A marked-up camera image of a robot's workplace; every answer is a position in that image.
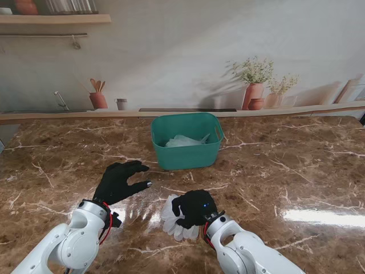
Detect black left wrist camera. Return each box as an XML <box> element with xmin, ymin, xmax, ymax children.
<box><xmin>111</xmin><ymin>211</ymin><xmax>123</xmax><ymax>229</ymax></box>

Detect red black arm cable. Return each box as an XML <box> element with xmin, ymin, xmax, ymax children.
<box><xmin>64</xmin><ymin>201</ymin><xmax>113</xmax><ymax>271</ymax></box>
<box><xmin>203</xmin><ymin>221</ymin><xmax>215</xmax><ymax>249</ymax></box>

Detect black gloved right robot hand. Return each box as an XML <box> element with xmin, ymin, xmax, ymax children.
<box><xmin>171</xmin><ymin>190</ymin><xmax>220</xmax><ymax>229</ymax></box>

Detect terracotta utensil pot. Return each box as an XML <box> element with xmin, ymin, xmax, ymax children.
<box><xmin>88</xmin><ymin>78</ymin><xmax>109</xmax><ymax>110</ymax></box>

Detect wooden counter ledge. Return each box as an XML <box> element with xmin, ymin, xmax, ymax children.
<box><xmin>0</xmin><ymin>101</ymin><xmax>365</xmax><ymax>121</ymax></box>

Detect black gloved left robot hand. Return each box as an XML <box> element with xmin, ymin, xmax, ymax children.
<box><xmin>92</xmin><ymin>160</ymin><xmax>152</xmax><ymax>206</ymax></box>

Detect leaning wooden cutting boards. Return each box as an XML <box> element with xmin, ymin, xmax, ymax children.
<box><xmin>333</xmin><ymin>79</ymin><xmax>365</xmax><ymax>104</ymax></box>

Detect red black left arm cable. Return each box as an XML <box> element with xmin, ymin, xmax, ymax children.
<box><xmin>64</xmin><ymin>201</ymin><xmax>113</xmax><ymax>271</ymax></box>

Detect red black right arm cable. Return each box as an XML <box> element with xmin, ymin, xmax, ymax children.
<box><xmin>203</xmin><ymin>221</ymin><xmax>215</xmax><ymax>249</ymax></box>

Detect wooden wall shelf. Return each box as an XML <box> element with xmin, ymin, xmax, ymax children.
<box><xmin>0</xmin><ymin>14</ymin><xmax>111</xmax><ymax>25</ymax></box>

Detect red-brown pot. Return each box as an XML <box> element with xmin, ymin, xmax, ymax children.
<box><xmin>13</xmin><ymin>0</ymin><xmax>39</xmax><ymax>15</ymax></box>

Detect teal plastic basket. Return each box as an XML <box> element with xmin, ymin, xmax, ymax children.
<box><xmin>150</xmin><ymin>112</ymin><xmax>225</xmax><ymax>171</ymax></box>

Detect metal wall rail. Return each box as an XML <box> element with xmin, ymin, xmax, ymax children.
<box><xmin>0</xmin><ymin>33</ymin><xmax>88</xmax><ymax>49</ymax></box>

